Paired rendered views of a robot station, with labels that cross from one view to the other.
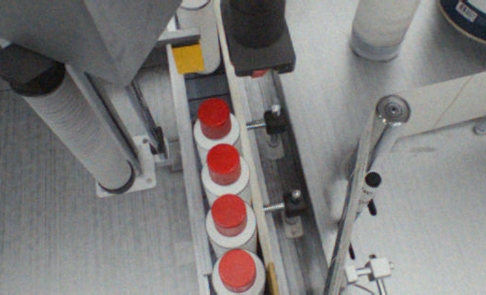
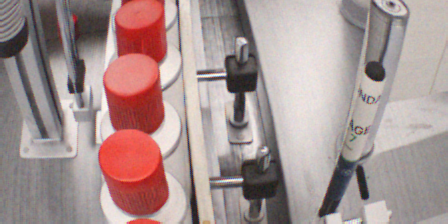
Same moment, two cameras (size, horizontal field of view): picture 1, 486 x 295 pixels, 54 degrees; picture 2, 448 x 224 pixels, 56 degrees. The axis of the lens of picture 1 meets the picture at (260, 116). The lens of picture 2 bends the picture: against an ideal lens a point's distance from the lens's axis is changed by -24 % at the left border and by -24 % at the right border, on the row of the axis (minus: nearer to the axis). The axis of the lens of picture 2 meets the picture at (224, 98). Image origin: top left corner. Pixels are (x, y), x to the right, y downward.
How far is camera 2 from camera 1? 25 cm
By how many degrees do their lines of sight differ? 15
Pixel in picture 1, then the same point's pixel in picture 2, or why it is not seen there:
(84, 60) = not seen: outside the picture
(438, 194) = (433, 173)
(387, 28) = not seen: outside the picture
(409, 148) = (408, 124)
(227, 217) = (125, 83)
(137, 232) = (52, 202)
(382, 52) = not seen: hidden behind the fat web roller
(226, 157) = (143, 11)
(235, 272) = (124, 160)
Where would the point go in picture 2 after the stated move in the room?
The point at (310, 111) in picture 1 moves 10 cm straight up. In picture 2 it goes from (293, 74) to (300, 2)
